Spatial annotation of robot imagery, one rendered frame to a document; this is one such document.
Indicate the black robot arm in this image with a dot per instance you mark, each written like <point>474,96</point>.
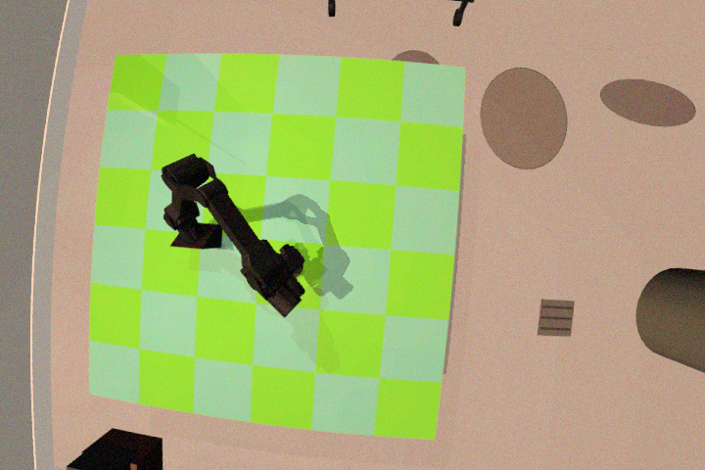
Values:
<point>265,270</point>

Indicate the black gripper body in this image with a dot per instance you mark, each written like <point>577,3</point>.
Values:
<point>297,287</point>

